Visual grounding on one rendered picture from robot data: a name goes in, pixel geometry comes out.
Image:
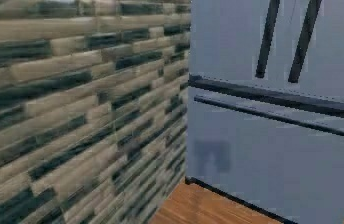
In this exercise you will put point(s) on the grey fridge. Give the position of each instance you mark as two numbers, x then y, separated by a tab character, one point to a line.
263	160

